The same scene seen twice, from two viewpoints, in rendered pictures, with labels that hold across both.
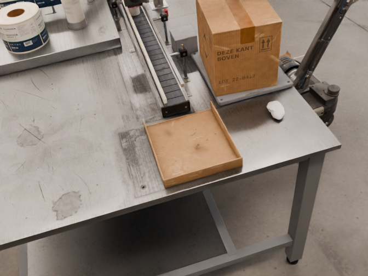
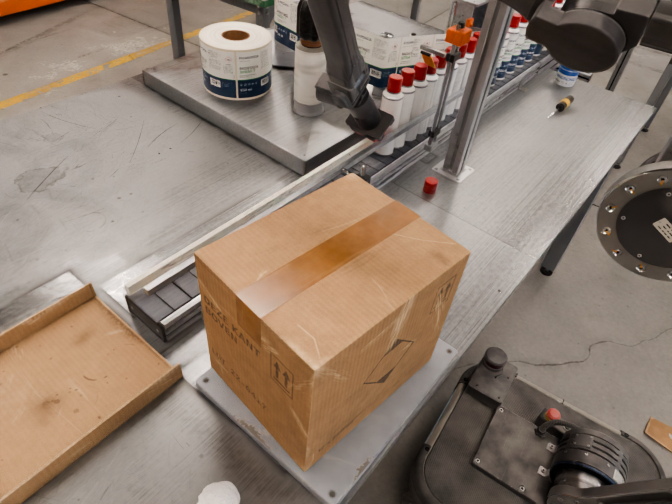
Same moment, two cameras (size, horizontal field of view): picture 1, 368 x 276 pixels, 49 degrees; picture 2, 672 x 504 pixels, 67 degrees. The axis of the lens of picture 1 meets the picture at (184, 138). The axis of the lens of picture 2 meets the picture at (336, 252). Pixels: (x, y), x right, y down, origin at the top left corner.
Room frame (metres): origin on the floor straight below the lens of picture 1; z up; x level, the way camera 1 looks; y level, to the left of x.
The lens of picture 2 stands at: (1.00, -0.60, 1.60)
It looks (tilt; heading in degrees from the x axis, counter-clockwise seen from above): 44 degrees down; 46
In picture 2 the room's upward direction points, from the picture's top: 7 degrees clockwise
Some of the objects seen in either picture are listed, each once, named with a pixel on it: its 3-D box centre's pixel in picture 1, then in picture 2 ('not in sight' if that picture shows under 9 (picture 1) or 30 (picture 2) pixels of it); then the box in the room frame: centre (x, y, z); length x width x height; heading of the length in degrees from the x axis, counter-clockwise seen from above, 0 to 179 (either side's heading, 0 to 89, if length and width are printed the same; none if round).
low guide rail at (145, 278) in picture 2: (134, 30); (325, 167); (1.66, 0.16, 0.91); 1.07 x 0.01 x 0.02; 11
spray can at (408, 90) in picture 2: not in sight; (401, 109); (1.90, 0.17, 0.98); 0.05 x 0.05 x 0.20
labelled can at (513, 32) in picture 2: not in sight; (505, 47); (2.50, 0.28, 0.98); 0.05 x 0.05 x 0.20
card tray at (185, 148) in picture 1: (189, 141); (52, 381); (0.97, -0.02, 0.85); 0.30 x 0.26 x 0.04; 11
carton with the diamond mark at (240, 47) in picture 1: (235, 39); (329, 313); (1.34, -0.24, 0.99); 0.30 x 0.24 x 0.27; 5
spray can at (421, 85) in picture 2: not in sight; (413, 103); (1.96, 0.17, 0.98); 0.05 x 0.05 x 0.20
